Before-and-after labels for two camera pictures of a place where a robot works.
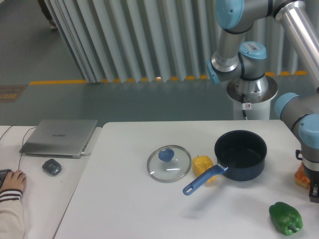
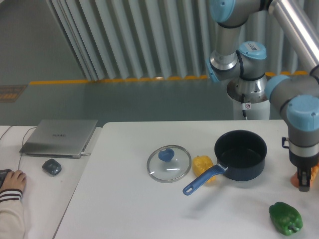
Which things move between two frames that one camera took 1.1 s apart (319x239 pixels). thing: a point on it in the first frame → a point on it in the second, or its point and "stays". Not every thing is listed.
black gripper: x=314 y=186 → x=306 y=162
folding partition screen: x=127 y=40 stays
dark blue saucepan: x=240 y=154 stays
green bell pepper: x=285 y=218 stays
